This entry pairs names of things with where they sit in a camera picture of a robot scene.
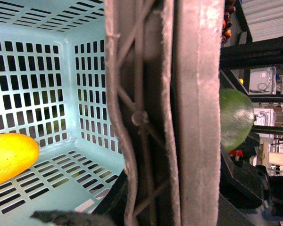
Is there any green avocado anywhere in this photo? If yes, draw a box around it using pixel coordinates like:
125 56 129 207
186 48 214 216
219 89 255 152

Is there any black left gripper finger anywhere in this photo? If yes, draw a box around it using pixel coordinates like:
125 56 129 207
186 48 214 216
30 210 113 226

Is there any light blue plastic basket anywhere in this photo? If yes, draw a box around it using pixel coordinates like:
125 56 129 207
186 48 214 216
0 0 124 226

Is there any grey basket handle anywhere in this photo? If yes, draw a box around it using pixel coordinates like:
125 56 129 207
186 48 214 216
105 0 225 226

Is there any yellow mango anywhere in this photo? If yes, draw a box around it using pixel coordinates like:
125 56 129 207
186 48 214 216
0 133 40 184

